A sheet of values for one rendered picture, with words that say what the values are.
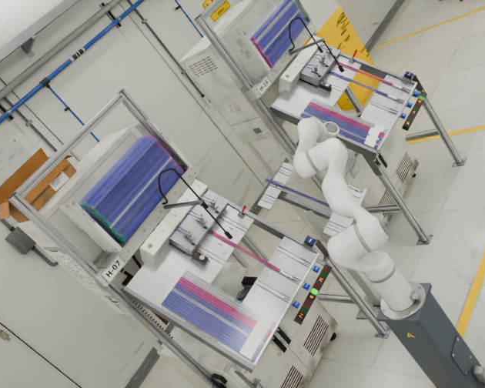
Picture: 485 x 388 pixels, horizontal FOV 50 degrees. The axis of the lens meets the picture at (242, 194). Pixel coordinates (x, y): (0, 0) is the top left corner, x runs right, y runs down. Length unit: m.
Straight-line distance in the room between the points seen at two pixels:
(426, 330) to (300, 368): 1.08
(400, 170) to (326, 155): 1.85
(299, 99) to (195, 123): 1.57
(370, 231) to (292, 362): 1.31
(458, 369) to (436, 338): 0.21
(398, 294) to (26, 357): 2.70
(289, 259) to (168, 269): 0.61
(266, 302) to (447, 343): 0.82
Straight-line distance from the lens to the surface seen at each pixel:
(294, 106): 3.33
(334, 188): 2.06
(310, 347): 3.16
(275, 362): 2.98
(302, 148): 2.19
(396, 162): 3.88
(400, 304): 2.18
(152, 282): 2.60
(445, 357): 2.37
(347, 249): 1.97
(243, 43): 3.25
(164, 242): 2.60
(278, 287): 2.61
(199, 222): 2.67
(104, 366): 4.27
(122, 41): 4.56
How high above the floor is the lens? 2.22
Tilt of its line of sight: 23 degrees down
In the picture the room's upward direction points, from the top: 39 degrees counter-clockwise
